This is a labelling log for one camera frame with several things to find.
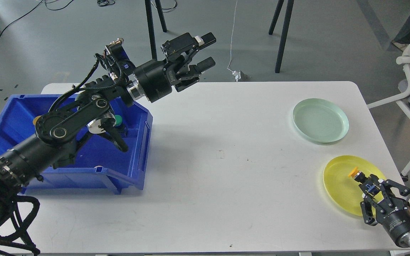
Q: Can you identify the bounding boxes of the black stand legs left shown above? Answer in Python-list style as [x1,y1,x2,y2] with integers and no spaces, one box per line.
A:
[144,0,167,70]

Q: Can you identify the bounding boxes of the white cable with plug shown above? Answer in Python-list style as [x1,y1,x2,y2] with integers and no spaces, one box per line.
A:
[227,0,249,82]

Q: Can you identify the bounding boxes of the blue plastic bin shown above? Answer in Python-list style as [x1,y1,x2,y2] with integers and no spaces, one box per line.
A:
[0,94,153,194]

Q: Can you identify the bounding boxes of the light green plate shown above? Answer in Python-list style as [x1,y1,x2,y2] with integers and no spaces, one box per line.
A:
[291,98,349,144]

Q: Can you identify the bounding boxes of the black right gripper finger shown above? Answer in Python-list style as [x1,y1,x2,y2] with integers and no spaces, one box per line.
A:
[360,193,387,226]
[374,179,410,208]

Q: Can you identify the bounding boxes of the black stand legs right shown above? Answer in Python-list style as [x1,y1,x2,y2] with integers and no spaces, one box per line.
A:
[268,0,295,74]

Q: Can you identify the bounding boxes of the yellow plate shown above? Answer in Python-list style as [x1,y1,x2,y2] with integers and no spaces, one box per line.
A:
[323,155,386,217]

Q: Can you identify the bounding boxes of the black floor cable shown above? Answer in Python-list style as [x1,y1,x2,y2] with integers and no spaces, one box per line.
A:
[0,0,74,58]

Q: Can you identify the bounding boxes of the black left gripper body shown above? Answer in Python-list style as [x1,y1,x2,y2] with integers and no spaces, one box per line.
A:
[127,55,200,102]

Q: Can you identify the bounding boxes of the green push button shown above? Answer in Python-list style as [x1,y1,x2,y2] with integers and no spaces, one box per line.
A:
[114,114,128,138]

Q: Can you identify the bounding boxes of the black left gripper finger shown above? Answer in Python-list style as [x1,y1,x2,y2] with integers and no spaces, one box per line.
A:
[161,32,216,59]
[187,57,215,77]

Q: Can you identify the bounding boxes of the yellow push button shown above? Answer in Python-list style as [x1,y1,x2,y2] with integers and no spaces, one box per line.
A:
[348,167,380,196]
[32,115,41,126]

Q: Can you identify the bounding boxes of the black stand legs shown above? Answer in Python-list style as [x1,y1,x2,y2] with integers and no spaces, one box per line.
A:
[268,0,295,74]
[144,0,167,70]

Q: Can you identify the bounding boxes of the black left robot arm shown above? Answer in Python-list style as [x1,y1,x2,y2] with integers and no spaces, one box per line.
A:
[0,32,216,256]

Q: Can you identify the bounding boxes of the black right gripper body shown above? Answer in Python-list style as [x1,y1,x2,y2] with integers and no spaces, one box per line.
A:
[378,199,410,249]

